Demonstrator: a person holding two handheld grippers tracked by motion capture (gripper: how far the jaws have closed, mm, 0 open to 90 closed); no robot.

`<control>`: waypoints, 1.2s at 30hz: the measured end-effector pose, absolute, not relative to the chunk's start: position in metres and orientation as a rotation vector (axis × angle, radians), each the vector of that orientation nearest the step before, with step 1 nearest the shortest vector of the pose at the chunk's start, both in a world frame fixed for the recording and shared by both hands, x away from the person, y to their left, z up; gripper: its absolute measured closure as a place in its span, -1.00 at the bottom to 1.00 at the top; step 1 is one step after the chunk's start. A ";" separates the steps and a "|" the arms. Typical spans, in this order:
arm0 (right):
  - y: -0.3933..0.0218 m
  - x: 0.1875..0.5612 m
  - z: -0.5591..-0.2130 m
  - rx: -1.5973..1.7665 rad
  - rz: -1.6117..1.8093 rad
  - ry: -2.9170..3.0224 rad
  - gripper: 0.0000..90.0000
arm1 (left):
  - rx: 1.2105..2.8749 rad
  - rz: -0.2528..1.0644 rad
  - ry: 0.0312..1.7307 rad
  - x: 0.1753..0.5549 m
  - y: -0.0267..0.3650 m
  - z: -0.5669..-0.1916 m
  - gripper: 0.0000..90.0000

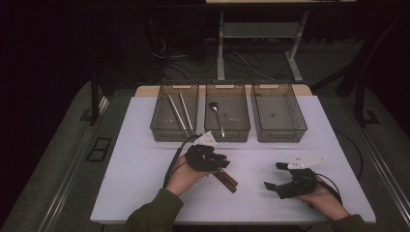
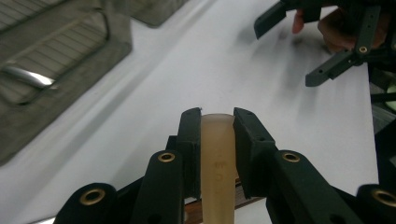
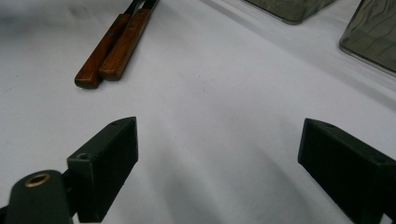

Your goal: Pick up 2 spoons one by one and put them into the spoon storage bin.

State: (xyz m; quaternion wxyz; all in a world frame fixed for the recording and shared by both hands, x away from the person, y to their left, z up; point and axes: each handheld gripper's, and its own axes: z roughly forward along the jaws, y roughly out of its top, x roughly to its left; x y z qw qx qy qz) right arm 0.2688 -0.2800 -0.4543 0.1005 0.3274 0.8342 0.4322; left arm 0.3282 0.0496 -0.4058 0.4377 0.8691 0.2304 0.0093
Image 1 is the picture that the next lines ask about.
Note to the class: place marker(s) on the shiny metal spoon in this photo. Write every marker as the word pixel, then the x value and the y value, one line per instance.
pixel 214 106

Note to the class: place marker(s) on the aluminium floor rail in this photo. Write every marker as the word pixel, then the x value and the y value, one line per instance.
pixel 68 180
pixel 383 167

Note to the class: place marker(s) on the person's left hand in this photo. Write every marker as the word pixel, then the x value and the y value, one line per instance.
pixel 182 177

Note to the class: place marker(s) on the person's right hand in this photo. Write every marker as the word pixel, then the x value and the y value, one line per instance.
pixel 324 203

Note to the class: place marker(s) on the white desk frame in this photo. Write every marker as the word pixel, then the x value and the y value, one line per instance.
pixel 220 48

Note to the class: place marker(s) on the smoky translucent plastic bin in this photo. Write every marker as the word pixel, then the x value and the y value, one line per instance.
pixel 235 109
pixel 161 116
pixel 277 112

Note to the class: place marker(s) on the black metal stand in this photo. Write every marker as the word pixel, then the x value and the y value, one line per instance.
pixel 360 96

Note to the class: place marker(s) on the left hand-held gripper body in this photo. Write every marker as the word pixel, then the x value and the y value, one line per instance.
pixel 201 158

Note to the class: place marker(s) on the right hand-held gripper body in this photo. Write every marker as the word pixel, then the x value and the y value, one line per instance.
pixel 301 185

